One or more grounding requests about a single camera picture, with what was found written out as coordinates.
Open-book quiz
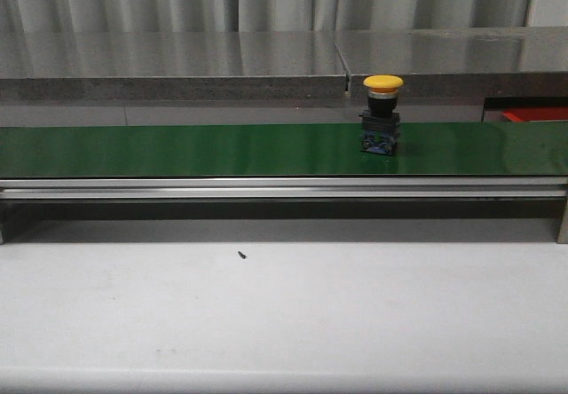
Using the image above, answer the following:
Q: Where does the red plastic tray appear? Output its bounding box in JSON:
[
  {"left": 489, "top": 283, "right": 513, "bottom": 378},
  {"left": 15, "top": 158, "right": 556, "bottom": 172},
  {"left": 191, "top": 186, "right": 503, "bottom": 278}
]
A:
[{"left": 501, "top": 107, "right": 568, "bottom": 122}]

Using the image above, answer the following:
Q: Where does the right grey stone slab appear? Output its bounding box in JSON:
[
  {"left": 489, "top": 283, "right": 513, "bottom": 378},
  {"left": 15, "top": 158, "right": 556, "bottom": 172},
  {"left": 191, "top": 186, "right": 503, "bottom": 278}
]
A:
[{"left": 335, "top": 27, "right": 567, "bottom": 101}]

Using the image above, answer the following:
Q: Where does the grey stone slab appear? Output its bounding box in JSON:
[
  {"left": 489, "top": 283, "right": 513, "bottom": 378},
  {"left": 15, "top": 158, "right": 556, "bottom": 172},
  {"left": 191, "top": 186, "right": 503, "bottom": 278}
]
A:
[
  {"left": 1, "top": 32, "right": 347, "bottom": 102},
  {"left": 335, "top": 27, "right": 567, "bottom": 101}
]

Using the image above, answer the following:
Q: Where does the green conveyor belt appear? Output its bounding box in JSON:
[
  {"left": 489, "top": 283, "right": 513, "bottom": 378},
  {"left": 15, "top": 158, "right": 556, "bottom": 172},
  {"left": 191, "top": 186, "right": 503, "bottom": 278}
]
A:
[{"left": 1, "top": 122, "right": 567, "bottom": 178}]

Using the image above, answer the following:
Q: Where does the left grey stone slab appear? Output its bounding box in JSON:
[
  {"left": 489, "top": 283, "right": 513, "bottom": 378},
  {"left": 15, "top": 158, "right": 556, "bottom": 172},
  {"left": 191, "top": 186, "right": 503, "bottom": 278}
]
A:
[{"left": 1, "top": 32, "right": 347, "bottom": 102}]

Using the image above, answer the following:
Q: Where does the right steel conveyor leg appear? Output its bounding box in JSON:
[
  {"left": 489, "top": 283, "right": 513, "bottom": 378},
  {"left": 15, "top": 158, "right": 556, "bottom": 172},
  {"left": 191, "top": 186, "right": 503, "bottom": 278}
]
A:
[{"left": 554, "top": 200, "right": 568, "bottom": 245}]

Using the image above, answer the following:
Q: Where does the aluminium conveyor frame rail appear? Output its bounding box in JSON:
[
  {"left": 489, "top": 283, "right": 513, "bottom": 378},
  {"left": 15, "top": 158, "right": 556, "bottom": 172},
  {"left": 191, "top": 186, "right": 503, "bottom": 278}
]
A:
[{"left": 1, "top": 176, "right": 567, "bottom": 201}]

